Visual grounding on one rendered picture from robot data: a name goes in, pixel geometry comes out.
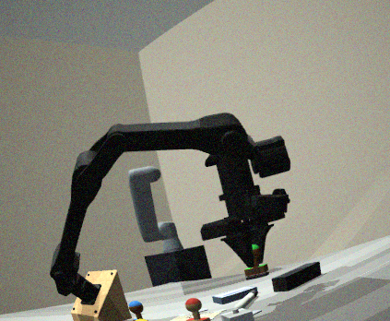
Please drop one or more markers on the rubber stamp with red ball handle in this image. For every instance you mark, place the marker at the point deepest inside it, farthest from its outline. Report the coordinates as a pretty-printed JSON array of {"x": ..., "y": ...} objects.
[{"x": 194, "y": 305}]

